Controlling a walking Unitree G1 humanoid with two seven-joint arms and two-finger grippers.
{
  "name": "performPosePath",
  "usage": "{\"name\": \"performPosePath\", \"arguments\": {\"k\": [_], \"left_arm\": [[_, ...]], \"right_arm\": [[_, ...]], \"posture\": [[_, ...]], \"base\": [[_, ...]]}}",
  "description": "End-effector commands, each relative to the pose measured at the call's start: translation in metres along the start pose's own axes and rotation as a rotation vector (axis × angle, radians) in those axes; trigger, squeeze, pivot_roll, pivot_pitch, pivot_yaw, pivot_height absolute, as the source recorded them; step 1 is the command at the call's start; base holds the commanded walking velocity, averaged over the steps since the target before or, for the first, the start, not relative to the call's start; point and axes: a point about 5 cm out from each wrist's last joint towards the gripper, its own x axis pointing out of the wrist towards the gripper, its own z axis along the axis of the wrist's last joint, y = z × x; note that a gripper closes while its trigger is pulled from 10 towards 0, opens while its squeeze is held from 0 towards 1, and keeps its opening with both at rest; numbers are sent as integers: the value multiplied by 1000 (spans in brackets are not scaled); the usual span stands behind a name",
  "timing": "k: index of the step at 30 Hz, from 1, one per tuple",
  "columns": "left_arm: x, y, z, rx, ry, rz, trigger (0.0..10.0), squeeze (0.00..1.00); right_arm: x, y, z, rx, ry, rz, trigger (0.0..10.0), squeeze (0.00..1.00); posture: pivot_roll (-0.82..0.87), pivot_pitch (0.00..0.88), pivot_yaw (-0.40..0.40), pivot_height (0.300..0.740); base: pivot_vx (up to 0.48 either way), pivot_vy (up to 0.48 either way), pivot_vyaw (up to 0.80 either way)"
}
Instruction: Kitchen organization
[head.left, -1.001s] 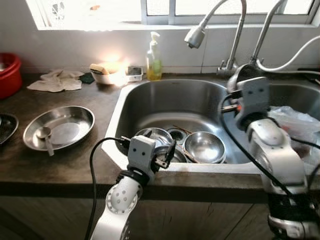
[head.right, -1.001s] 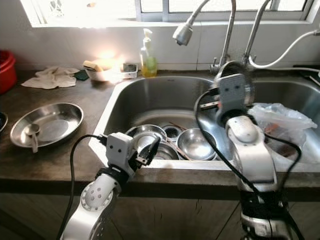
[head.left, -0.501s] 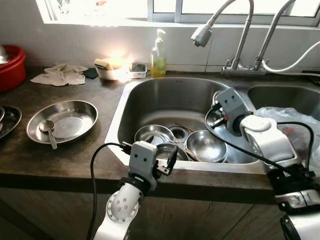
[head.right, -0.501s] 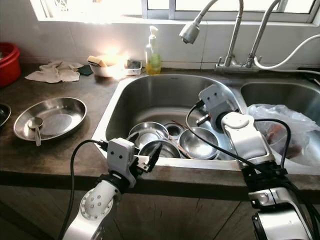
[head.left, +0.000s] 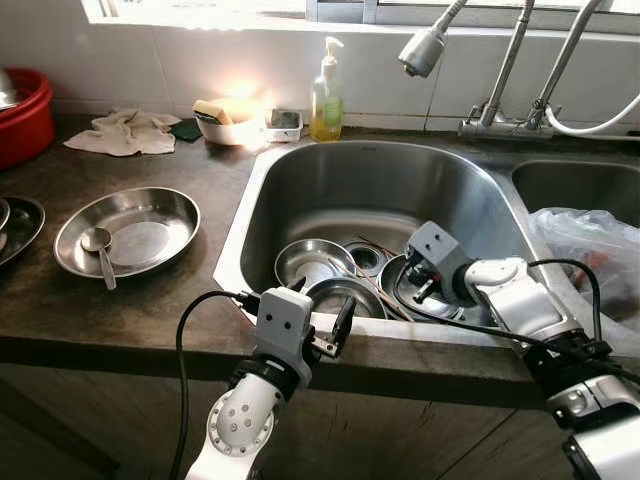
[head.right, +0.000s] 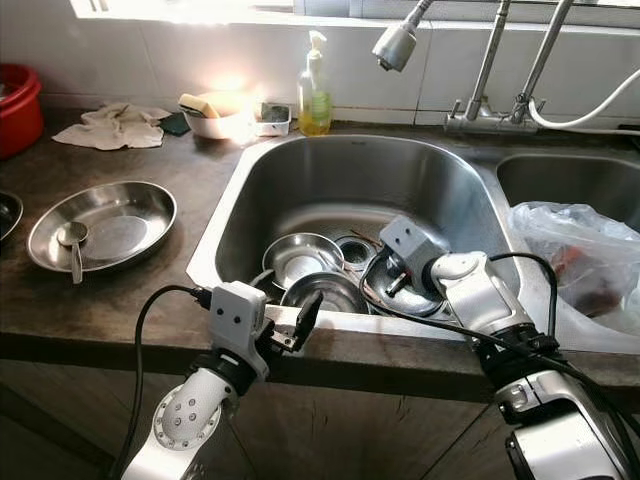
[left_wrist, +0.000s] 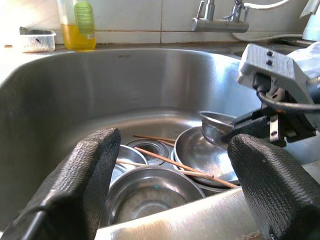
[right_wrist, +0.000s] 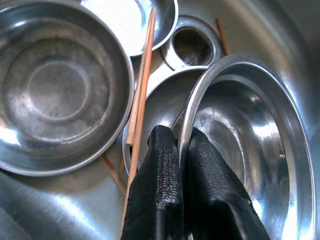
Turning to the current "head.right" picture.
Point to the stainless steel double sink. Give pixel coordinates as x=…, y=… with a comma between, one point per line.
x=330, y=180

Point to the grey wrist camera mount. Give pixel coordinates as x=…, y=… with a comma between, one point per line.
x=238, y=315
x=405, y=240

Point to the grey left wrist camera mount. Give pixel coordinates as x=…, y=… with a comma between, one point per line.
x=238, y=315

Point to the oval steel plate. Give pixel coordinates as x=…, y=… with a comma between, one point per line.
x=130, y=225

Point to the thin dark stick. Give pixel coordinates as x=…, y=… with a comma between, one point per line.
x=362, y=238

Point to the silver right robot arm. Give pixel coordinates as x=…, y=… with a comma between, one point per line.
x=480, y=290

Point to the white plastic tub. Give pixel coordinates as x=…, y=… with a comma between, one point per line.
x=600, y=335

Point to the small white scrubber tray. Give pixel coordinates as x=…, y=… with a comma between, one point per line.
x=271, y=118

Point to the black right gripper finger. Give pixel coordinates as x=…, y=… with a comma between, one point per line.
x=397, y=289

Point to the red plastic basin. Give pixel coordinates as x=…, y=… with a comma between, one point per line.
x=20, y=120

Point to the round steel plate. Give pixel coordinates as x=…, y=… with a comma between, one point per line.
x=8, y=215

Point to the white bowl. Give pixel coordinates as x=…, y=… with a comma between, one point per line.
x=220, y=127

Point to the green scouring pad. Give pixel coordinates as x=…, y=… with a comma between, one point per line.
x=172, y=125

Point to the steel sink drain strainer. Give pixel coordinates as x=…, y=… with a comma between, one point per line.
x=353, y=252

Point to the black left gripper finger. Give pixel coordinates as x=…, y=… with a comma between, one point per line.
x=311, y=318

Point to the steel spoon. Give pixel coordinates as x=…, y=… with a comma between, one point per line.
x=72, y=235

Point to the yellow dish soap pump bottle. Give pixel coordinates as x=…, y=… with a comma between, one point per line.
x=315, y=105

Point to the clear plastic bag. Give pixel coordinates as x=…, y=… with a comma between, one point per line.
x=570, y=235

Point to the steel spray head faucet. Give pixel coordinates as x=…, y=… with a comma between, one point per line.
x=395, y=45

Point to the steel twin pipe faucet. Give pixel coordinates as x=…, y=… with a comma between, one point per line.
x=475, y=122

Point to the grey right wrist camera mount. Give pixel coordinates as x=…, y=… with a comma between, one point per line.
x=405, y=240

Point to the wooden base cabinet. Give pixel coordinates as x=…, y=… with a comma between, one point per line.
x=380, y=430

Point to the yellow sponge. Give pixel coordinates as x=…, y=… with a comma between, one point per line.
x=198, y=104

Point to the crumpled white cloth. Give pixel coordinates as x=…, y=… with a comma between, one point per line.
x=110, y=128

